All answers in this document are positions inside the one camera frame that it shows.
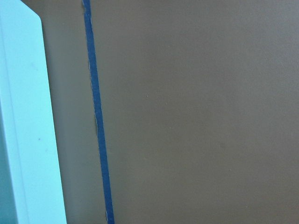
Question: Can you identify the light blue plastic bin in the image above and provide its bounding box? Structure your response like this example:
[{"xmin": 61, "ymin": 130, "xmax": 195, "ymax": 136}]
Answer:
[{"xmin": 0, "ymin": 0, "xmax": 66, "ymax": 224}]

